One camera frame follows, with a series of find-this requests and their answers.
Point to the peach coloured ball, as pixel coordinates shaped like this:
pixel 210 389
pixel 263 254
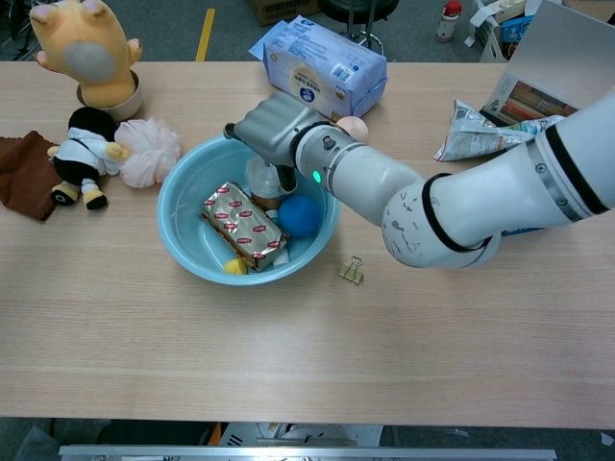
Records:
pixel 355 126

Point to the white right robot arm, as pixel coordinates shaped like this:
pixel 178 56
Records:
pixel 480 211

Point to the white open carton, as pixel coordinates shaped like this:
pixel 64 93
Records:
pixel 495 43

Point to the small yellow toy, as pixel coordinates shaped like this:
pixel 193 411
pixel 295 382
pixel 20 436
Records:
pixel 234 267

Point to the crumpled silver snack bag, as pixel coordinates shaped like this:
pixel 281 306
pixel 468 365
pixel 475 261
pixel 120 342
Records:
pixel 471 139

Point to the white paper scrap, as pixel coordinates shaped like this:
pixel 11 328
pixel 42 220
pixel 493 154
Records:
pixel 607 439

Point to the grey black right robot hand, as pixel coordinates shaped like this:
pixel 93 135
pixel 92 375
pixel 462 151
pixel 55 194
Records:
pixel 274 129

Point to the blue snack package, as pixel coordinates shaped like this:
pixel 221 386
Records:
pixel 516 31

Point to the red-capped white bottle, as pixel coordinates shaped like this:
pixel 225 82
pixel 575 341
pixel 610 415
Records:
pixel 449 24

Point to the blue rubber ball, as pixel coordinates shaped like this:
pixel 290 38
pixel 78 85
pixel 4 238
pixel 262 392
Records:
pixel 299 216

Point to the brown cardboard box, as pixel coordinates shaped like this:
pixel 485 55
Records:
pixel 283 9

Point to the beige round bowl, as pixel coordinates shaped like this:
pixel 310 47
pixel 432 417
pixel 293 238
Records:
pixel 125 108

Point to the gold binder clip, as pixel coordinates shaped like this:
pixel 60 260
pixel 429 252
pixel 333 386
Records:
pixel 351 274

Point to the clear lidded spice jar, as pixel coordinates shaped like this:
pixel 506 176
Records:
pixel 262 181

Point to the black stool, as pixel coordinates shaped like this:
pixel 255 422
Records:
pixel 355 7

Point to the open cardboard box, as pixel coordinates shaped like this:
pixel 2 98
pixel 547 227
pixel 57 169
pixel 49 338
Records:
pixel 562 48

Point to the black-haired plush doll white shirt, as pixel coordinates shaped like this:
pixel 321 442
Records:
pixel 86 149

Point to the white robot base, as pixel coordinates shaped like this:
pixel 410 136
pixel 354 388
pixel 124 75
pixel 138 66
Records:
pixel 288 434

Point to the white pink bath pouf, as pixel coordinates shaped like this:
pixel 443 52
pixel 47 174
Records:
pixel 149 153

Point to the light blue plastic basin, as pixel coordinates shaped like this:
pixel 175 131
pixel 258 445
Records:
pixel 182 225

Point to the light blue tissue pack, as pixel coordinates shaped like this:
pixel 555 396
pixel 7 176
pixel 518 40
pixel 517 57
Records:
pixel 327 62

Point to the brown cloth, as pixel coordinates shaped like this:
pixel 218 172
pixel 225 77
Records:
pixel 24 182

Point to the yellow plush paw toy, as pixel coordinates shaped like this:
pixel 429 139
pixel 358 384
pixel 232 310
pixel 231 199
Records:
pixel 57 33

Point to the gold foil biscuit pack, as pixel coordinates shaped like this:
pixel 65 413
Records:
pixel 240 225

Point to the aluminium profile rail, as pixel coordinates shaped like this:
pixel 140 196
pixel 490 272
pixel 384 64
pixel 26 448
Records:
pixel 307 453

